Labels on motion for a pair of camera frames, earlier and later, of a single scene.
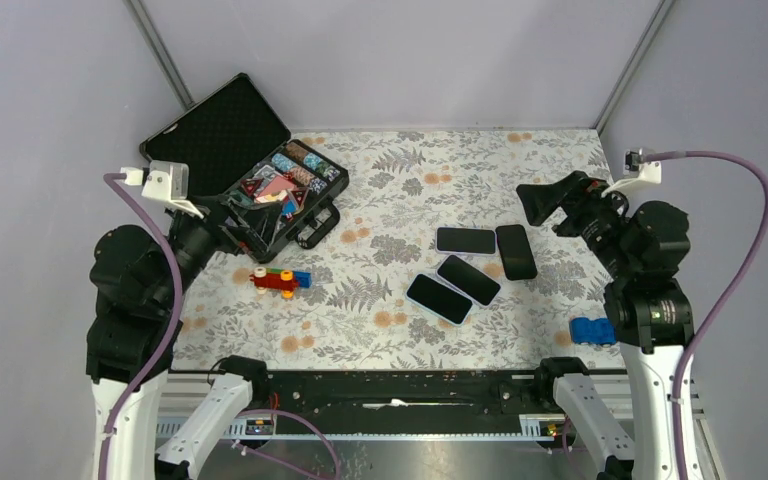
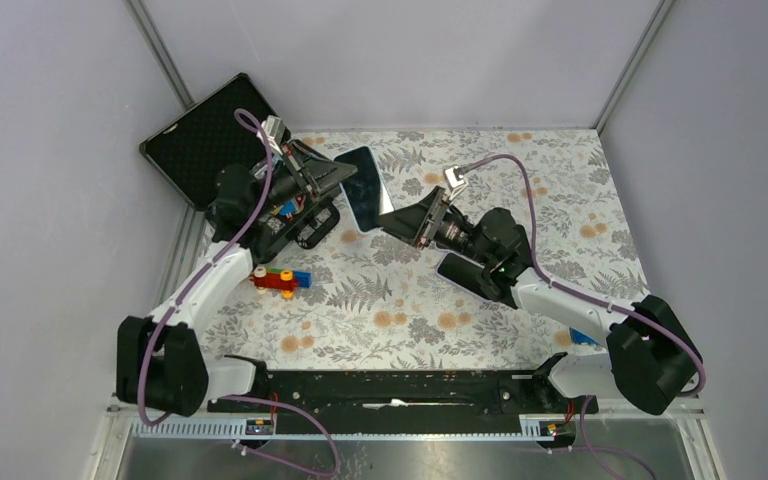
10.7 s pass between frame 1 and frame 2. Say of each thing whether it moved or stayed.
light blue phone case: moved
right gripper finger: moved
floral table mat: stayed
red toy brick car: stayed
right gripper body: moved
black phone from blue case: moved
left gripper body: moved
